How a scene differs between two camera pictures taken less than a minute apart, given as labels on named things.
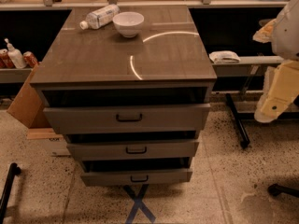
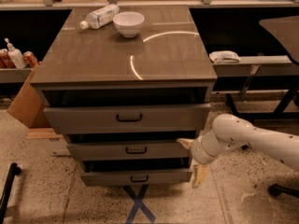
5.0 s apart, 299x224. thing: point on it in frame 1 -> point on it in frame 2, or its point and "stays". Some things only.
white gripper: [287, 35] -> [196, 152]
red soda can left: [6, 62] stays
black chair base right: [276, 189] stays
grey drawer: [134, 150] stays
